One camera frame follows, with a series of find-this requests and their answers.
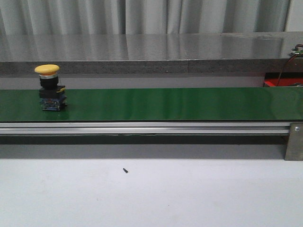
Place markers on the yellow mushroom push button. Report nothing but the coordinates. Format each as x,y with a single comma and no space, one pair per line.
52,96

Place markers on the grey stone-look shelf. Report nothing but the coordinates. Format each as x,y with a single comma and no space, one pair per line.
151,54

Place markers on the green conveyor belt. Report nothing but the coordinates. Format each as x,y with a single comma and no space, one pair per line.
159,104

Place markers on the red bin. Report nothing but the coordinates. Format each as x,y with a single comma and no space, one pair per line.
287,79

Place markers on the small green circuit board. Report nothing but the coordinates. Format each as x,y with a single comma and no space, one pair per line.
297,51

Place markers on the grey curtain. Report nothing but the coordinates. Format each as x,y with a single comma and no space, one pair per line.
88,17

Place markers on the aluminium conveyor rail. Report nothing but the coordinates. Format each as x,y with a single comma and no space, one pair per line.
55,128

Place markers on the metal conveyor bracket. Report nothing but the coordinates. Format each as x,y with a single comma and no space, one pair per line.
294,150

